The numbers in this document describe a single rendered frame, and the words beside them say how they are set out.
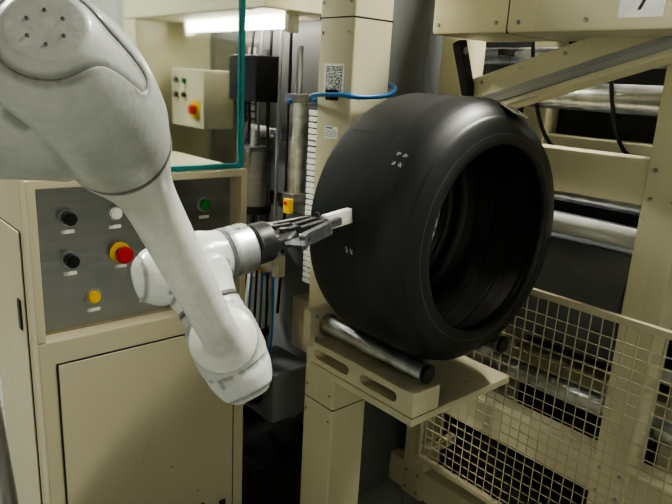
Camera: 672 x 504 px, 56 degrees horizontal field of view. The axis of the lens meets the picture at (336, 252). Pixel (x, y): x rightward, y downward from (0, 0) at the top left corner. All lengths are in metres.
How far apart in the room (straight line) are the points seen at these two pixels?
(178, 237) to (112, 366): 0.93
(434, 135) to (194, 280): 0.63
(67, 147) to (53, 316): 1.13
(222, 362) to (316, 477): 1.06
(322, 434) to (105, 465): 0.58
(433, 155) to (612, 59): 0.55
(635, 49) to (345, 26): 0.65
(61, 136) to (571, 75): 1.34
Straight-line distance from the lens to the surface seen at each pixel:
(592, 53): 1.64
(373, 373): 1.47
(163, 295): 1.00
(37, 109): 0.47
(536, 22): 1.56
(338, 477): 1.94
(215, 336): 0.86
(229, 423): 1.91
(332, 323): 1.59
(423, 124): 1.28
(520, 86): 1.72
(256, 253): 1.07
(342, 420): 1.84
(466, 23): 1.68
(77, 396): 1.65
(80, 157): 0.52
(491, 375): 1.67
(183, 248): 0.76
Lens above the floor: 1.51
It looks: 15 degrees down
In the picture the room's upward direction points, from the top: 3 degrees clockwise
